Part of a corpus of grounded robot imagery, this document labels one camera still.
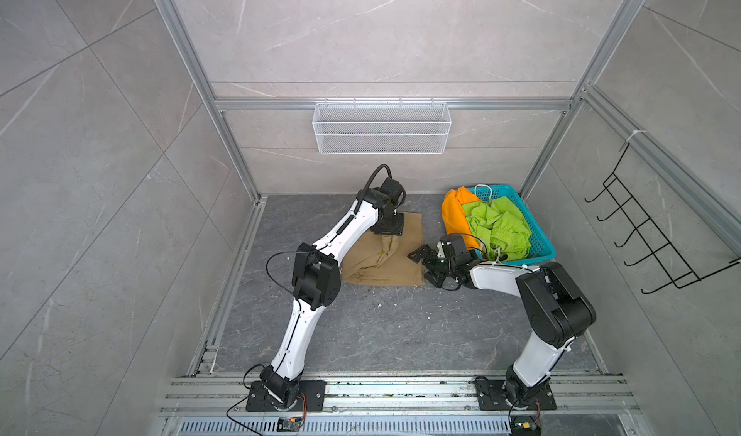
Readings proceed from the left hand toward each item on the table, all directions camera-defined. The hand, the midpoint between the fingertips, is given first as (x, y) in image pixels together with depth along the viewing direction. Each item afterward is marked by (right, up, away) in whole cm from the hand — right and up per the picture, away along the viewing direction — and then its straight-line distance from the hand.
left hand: (398, 225), depth 94 cm
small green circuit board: (-29, -49, -24) cm, 62 cm away
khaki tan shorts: (-5, -11, -1) cm, 12 cm away
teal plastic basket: (+49, -7, +1) cm, 49 cm away
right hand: (+5, -12, +2) cm, 13 cm away
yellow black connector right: (+29, -50, -24) cm, 62 cm away
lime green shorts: (+35, -1, 0) cm, 35 cm away
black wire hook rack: (+55, -6, -33) cm, 65 cm away
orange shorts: (+21, +1, +7) cm, 22 cm away
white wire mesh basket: (-5, +34, +7) cm, 36 cm away
